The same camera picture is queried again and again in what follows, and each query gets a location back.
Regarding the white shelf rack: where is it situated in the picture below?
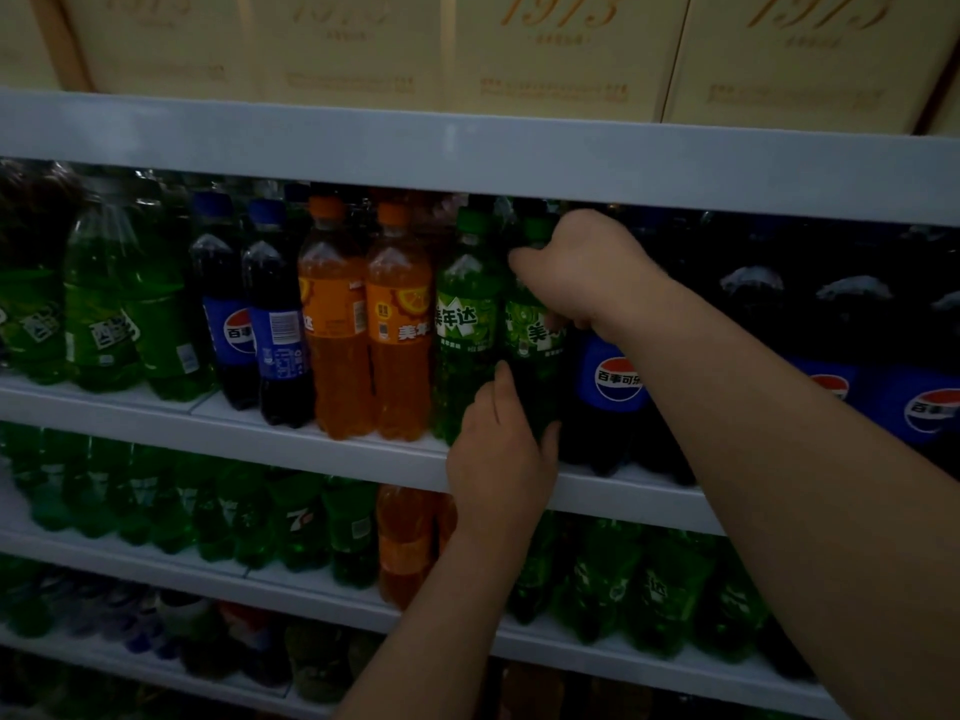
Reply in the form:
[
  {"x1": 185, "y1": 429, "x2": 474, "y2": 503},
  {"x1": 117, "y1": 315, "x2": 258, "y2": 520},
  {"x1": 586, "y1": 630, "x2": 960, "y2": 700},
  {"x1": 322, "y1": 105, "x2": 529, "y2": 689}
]
[{"x1": 0, "y1": 88, "x2": 960, "y2": 720}]

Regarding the person's left forearm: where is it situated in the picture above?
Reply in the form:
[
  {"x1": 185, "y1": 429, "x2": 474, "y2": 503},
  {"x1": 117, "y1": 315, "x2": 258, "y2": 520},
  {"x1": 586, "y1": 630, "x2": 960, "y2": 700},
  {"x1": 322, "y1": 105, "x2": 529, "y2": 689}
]
[{"x1": 333, "y1": 532, "x2": 538, "y2": 720}]

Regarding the small blue-label cola bottle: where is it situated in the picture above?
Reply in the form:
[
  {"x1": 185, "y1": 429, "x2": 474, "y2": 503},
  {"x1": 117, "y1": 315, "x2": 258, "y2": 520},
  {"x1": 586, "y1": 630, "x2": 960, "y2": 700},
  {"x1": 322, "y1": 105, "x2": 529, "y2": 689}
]
[
  {"x1": 242, "y1": 197, "x2": 317, "y2": 430},
  {"x1": 186, "y1": 190, "x2": 261, "y2": 412}
]

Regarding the row of beige cartons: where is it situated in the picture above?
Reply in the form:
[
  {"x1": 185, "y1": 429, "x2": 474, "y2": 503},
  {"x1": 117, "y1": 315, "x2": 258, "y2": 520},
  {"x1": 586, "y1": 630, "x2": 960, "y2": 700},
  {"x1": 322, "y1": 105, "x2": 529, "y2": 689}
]
[{"x1": 0, "y1": 0, "x2": 960, "y2": 137}]

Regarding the row of assorted drink bottles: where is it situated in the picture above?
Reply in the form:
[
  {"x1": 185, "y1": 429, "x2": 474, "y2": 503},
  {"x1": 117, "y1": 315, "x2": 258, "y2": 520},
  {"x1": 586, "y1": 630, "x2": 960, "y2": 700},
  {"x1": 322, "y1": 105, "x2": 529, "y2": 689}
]
[{"x1": 0, "y1": 554, "x2": 385, "y2": 707}]

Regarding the person's right hand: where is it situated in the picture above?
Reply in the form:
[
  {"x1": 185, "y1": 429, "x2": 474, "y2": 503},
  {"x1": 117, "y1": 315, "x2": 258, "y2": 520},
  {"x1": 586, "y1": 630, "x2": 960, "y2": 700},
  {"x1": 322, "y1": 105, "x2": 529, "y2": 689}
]
[{"x1": 507, "y1": 208, "x2": 663, "y2": 343}]

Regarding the large green soda bottle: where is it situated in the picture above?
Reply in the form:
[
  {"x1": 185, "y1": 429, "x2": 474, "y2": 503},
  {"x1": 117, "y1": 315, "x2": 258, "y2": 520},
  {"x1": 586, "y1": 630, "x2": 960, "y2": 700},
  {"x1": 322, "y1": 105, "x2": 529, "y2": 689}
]
[
  {"x1": 0, "y1": 163, "x2": 69, "y2": 386},
  {"x1": 63, "y1": 188, "x2": 145, "y2": 394},
  {"x1": 123, "y1": 175, "x2": 219, "y2": 403}
]

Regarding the person's right forearm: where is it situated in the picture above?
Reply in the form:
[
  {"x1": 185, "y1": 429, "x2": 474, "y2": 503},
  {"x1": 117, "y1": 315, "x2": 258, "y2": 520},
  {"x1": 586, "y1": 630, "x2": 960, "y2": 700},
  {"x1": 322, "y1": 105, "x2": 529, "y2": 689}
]
[{"x1": 600, "y1": 271, "x2": 960, "y2": 720}]

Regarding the person's left hand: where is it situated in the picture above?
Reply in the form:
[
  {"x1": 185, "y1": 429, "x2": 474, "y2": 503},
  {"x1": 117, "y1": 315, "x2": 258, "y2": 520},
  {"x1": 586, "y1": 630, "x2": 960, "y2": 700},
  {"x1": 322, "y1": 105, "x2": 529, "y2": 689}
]
[{"x1": 446, "y1": 359, "x2": 563, "y2": 553}]

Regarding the row of green apple-soda bottles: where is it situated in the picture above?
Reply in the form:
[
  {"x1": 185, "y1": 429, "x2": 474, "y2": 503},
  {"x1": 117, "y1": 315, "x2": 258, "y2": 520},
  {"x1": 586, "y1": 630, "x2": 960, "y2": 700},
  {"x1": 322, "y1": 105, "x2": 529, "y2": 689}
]
[{"x1": 507, "y1": 509, "x2": 819, "y2": 683}]

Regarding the orange soda bottle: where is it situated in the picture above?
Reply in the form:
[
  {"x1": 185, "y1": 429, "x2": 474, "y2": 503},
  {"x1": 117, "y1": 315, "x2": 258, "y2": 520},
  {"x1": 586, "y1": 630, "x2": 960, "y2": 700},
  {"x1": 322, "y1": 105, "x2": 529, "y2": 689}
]
[
  {"x1": 365, "y1": 201, "x2": 436, "y2": 444},
  {"x1": 374, "y1": 483, "x2": 460, "y2": 613},
  {"x1": 297, "y1": 194, "x2": 378, "y2": 442}
]

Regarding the row of dark cola bottles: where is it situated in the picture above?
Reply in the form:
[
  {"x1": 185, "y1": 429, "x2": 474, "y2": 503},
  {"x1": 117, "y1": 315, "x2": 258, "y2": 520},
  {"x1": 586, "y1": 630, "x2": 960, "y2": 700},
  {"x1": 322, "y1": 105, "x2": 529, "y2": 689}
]
[{"x1": 633, "y1": 208, "x2": 960, "y2": 484}]

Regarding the large blue-label cola bottle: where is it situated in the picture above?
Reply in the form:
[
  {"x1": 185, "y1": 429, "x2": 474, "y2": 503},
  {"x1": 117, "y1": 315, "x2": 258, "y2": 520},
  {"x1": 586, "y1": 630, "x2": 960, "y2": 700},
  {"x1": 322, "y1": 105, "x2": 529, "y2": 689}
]
[{"x1": 558, "y1": 325, "x2": 680, "y2": 479}]

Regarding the row of green lemon-lime bottles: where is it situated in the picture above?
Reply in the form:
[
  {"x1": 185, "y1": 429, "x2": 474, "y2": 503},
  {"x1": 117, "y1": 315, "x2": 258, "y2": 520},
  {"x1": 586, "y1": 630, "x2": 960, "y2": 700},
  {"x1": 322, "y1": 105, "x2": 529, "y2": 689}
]
[{"x1": 0, "y1": 422, "x2": 381, "y2": 591}]

